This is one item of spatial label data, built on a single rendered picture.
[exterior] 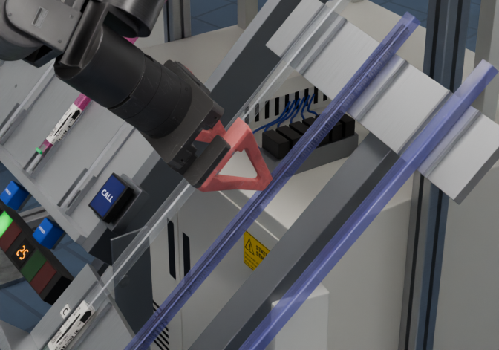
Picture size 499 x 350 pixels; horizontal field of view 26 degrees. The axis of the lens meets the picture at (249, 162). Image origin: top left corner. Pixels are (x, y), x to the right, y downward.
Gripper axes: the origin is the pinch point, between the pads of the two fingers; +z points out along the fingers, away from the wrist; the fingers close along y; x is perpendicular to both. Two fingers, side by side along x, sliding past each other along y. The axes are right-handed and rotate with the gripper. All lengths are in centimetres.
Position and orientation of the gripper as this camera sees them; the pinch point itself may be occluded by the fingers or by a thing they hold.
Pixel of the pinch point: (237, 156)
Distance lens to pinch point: 98.9
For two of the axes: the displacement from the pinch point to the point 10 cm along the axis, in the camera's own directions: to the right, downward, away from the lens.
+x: -6.2, 7.8, 1.0
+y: -4.4, -4.4, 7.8
